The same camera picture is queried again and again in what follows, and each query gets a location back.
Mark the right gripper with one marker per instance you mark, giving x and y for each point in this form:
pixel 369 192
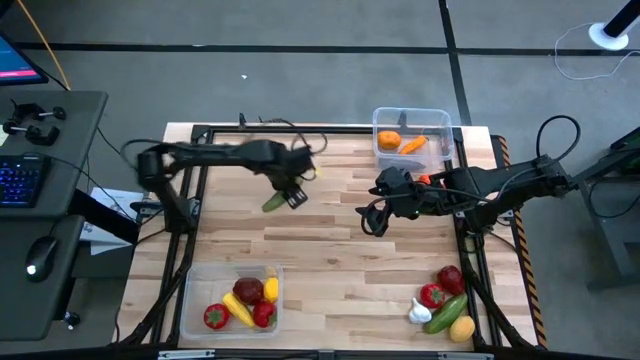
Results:
pixel 410 195

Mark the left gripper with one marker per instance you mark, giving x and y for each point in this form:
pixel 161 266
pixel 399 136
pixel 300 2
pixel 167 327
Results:
pixel 292 165

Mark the green cucumber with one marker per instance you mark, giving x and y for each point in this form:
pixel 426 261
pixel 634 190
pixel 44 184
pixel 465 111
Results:
pixel 272 203
pixel 445 314

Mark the purple eggplant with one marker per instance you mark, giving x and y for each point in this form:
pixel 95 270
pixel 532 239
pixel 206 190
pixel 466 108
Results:
pixel 405 163

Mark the orange fruit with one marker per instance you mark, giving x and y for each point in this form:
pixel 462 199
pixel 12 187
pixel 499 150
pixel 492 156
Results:
pixel 389 140

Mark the orange carrot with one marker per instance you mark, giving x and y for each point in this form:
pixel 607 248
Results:
pixel 414 145

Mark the small beige produce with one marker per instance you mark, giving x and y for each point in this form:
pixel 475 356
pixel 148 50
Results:
pixel 270 272

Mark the yellow bell pepper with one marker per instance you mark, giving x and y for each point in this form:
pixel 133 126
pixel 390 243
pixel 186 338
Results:
pixel 271 290

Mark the dark red apple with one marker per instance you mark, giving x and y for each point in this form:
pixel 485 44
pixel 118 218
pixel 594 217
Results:
pixel 451 280
pixel 248 291

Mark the yellow corn cob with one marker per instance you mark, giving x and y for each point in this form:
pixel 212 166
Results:
pixel 237 309

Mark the clear plastic bin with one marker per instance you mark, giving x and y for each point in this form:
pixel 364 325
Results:
pixel 435 120
pixel 200 285

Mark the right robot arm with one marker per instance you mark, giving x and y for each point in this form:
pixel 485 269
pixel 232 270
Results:
pixel 500 182

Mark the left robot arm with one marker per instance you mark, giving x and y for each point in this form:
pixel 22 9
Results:
pixel 225 152

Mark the white garlic bulb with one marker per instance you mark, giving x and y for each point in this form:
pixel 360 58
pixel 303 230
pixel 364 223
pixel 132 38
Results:
pixel 419 314

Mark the yellow black hazard strip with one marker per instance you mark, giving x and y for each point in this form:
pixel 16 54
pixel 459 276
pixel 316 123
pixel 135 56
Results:
pixel 523 245

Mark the yellow lemon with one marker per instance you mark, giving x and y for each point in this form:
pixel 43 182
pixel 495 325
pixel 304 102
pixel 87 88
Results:
pixel 462 329

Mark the white paper sheets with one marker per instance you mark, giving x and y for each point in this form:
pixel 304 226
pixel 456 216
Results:
pixel 107 200

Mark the dark grey desk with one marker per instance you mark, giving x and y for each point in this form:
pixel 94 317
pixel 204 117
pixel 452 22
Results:
pixel 15 310
pixel 75 150

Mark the black metal stand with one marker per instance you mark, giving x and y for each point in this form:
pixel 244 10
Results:
pixel 615 235

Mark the black caster wheel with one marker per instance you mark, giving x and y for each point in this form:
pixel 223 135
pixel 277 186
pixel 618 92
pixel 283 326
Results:
pixel 72 319

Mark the black clamp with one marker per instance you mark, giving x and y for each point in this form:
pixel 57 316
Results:
pixel 42 136
pixel 30 109

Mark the black computer mouse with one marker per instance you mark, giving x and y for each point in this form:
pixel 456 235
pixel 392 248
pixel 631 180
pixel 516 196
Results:
pixel 40 257

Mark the backlit black keyboard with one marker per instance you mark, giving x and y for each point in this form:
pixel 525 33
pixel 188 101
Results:
pixel 20 180

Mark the lit computer monitor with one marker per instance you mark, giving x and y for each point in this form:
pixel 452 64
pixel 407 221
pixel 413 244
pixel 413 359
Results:
pixel 15 65

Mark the black table frame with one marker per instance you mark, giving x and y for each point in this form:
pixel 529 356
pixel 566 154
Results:
pixel 350 129

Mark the silver metal bracket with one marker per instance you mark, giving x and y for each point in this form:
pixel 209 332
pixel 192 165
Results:
pixel 465 356
pixel 185 355

